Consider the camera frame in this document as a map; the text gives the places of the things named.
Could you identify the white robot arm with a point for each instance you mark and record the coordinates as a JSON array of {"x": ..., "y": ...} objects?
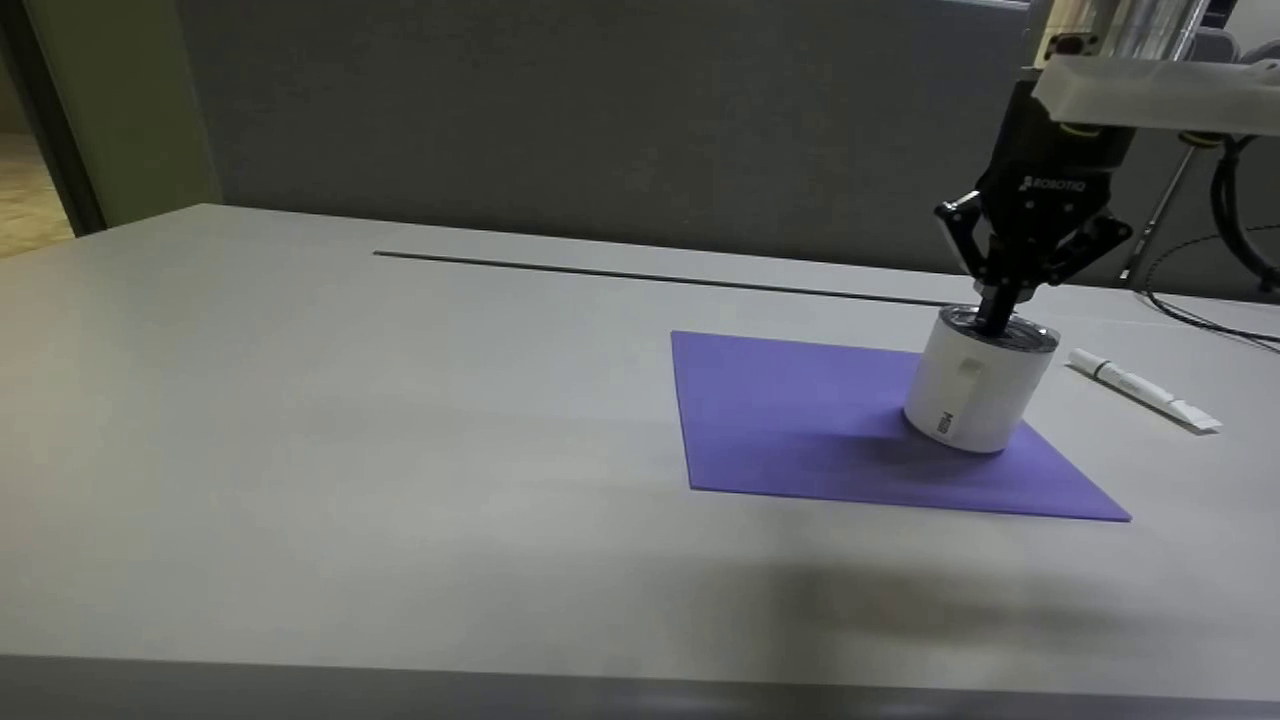
[{"x": 1102, "y": 74}]

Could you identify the thin black rod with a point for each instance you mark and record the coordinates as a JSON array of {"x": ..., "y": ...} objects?
[{"x": 662, "y": 277}]

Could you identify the white marker pen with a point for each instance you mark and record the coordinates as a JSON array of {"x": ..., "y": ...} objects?
[{"x": 1140, "y": 389}]

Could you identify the purple mat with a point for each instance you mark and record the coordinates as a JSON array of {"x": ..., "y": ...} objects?
[{"x": 822, "y": 423}]

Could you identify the white flask with lid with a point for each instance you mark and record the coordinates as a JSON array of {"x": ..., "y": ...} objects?
[{"x": 970, "y": 389}]

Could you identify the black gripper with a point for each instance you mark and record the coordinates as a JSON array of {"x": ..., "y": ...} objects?
[{"x": 1043, "y": 211}]

